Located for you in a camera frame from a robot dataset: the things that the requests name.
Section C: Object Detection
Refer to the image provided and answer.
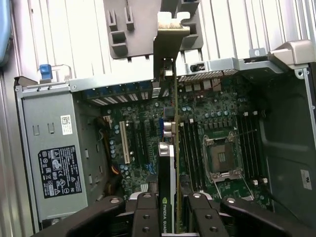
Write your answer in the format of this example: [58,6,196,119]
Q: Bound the blue case latch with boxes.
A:
[39,63,53,81]

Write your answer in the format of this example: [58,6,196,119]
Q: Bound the grey parts rack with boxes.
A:
[103,0,204,60]

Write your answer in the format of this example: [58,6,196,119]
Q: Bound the metal socket cover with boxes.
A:
[211,172,255,201]

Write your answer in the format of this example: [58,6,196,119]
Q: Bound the yellow orange power wires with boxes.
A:
[95,115,123,198]

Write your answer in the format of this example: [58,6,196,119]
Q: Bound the CPU socket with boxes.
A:
[201,131,248,184]

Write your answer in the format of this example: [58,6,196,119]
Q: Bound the black open PC case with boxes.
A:
[13,39,316,237]

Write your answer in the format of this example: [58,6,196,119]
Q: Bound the short black expansion slot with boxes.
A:
[141,120,150,161]
[133,121,140,161]

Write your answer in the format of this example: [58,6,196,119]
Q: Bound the green motherboard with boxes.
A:
[81,78,275,218]

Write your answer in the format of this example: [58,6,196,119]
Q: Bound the white expansion slot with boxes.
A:
[119,120,131,165]

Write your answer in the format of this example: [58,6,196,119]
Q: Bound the silver power supply unit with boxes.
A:
[14,80,90,223]

